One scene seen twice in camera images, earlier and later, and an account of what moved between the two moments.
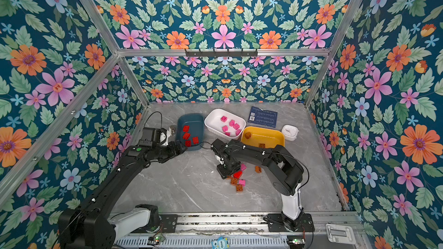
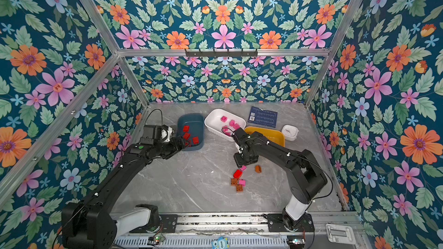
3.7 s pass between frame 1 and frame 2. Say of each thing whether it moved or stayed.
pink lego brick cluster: stayed
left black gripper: stayed
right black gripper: moved
